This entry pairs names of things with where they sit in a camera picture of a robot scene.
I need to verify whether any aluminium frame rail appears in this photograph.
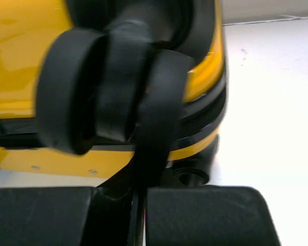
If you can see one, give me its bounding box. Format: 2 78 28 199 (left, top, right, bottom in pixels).
222 15 308 26

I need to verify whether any yellow hard-shell suitcase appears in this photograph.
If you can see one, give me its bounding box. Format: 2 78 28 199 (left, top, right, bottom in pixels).
0 1 227 186

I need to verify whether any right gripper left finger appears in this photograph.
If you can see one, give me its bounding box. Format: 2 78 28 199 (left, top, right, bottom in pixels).
0 187 131 245

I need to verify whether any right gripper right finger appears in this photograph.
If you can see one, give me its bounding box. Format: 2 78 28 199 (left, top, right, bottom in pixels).
145 186 280 245

